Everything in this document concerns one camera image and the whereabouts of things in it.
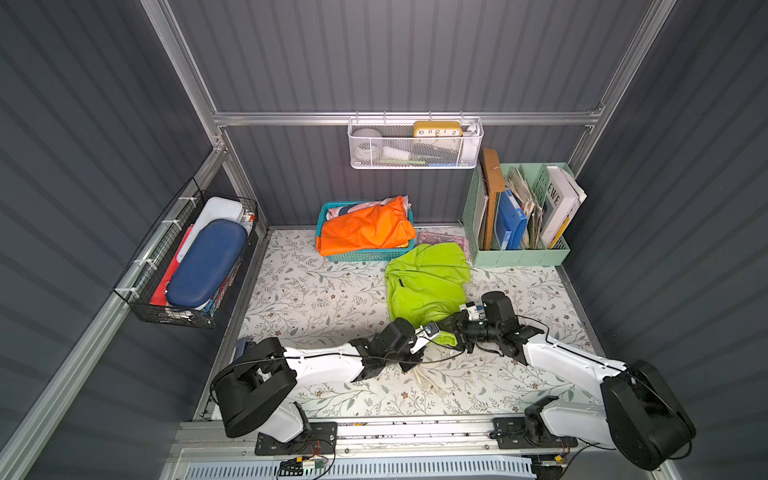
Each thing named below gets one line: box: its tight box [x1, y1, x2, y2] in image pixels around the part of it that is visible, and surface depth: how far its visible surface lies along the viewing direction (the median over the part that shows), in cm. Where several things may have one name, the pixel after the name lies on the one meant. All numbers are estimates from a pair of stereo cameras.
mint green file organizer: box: [462, 162, 575, 267], surface depth 104 cm
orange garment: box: [316, 196, 417, 256], surface depth 104 cm
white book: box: [541, 165, 588, 249], surface depth 100 cm
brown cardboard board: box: [483, 148, 506, 251], surface depth 93 cm
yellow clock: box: [413, 120, 463, 138], surface depth 90 cm
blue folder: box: [496, 189, 528, 250], surface depth 101 cm
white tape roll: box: [352, 128, 384, 164], surface depth 89 cm
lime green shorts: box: [386, 242, 471, 347], surface depth 102 cm
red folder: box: [150, 224, 194, 306], surface depth 67 cm
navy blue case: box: [166, 219, 249, 310], surface depth 69 cm
